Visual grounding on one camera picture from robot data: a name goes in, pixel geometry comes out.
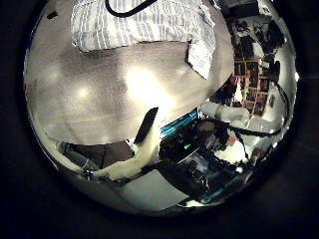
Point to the wooden cube shelf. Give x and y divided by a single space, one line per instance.
252 83

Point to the white flat board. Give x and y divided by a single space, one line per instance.
153 191

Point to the grey striped cloth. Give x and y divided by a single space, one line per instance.
149 23

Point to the person in dark clothes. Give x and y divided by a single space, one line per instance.
238 93

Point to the teal blue striped panel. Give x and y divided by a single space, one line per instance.
179 122

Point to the large black case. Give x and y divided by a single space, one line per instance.
241 6

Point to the small black object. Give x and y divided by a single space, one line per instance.
52 15

